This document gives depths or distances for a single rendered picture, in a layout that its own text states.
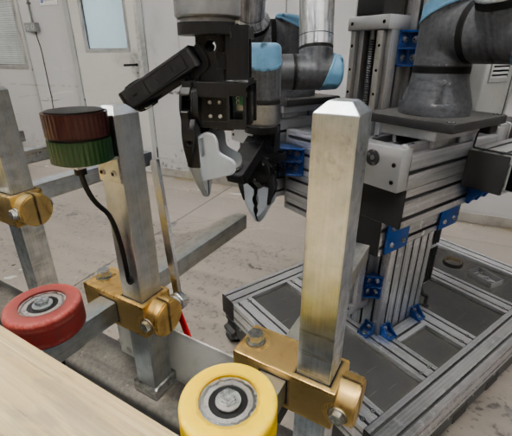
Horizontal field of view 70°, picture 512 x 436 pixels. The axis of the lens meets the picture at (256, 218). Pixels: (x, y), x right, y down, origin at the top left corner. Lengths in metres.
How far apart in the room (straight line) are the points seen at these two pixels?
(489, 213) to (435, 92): 2.36
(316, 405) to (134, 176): 0.31
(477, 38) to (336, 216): 0.60
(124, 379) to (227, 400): 0.35
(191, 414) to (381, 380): 1.06
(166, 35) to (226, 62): 3.26
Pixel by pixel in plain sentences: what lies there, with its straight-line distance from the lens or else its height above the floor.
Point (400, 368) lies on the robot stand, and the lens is 1.39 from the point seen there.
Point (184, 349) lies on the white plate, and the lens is 0.57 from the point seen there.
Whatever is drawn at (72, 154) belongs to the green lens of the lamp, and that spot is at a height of 1.08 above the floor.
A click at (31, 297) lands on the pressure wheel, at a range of 0.50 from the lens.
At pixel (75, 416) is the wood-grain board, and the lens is 0.36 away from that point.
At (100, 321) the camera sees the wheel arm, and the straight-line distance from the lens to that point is 0.53.
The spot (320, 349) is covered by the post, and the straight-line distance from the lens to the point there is 0.37.
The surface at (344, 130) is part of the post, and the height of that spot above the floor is 1.11.
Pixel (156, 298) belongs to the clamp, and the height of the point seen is 0.87.
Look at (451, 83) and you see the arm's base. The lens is 0.89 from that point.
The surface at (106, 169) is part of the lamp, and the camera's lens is 0.44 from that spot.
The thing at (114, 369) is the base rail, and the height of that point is 0.70.
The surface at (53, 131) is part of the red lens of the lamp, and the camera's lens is 0.39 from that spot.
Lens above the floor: 1.16
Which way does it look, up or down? 24 degrees down
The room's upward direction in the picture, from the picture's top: straight up
